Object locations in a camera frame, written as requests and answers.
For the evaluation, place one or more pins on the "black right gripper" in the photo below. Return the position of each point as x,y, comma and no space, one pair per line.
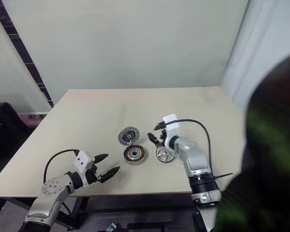
164,136

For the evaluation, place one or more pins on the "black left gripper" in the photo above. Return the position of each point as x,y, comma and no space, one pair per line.
93,175

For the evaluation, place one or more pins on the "round grey motor housing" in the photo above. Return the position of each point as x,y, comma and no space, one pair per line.
141,154

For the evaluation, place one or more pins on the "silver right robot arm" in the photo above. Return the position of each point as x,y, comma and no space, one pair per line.
195,157

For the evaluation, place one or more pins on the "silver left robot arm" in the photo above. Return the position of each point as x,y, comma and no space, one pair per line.
53,186

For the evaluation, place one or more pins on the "small white floor object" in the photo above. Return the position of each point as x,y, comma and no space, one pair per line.
112,227

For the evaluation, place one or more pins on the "black equipment case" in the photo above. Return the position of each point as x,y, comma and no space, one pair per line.
4,130

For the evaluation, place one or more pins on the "dark blurred rounded shape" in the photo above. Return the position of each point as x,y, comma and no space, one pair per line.
268,145

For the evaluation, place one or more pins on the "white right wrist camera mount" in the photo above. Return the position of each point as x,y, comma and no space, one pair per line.
171,125

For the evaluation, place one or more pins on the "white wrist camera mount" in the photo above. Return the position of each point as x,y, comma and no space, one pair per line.
83,162
171,125

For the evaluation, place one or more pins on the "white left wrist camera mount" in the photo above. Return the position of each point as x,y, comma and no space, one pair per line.
83,162

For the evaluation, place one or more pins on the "dark diagonal wall strip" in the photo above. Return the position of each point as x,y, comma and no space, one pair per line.
22,48

